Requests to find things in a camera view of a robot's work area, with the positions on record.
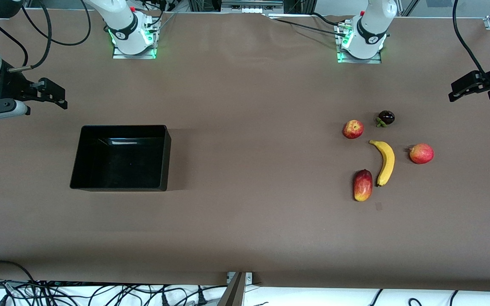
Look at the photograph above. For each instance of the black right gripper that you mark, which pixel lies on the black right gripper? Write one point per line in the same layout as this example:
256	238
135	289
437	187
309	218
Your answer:
7	85

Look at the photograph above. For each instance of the black plastic box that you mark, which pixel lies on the black plastic box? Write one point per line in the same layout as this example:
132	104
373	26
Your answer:
121	159

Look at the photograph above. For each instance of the yellow banana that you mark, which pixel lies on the yellow banana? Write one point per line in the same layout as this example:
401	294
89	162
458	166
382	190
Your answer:
387	161

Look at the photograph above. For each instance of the small red yellow apple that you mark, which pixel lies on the small red yellow apple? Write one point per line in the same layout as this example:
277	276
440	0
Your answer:
353	129

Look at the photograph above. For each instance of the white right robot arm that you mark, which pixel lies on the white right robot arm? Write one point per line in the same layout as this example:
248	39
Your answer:
126	21

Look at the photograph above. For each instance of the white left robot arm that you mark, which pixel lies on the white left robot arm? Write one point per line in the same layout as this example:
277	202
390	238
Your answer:
370	25

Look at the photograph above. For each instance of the round red apple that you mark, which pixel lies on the round red apple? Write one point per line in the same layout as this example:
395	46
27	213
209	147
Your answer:
422	153

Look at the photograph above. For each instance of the dark purple mangosteen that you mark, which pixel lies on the dark purple mangosteen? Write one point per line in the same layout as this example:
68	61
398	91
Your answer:
386	117

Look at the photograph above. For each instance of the red yellow mango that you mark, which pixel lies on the red yellow mango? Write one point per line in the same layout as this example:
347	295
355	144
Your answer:
363	185

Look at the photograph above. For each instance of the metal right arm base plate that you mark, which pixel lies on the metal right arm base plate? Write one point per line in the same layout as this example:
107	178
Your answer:
134	55

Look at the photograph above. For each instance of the metal table edge bracket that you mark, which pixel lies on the metal table edge bracket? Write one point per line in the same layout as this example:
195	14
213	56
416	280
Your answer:
235	289

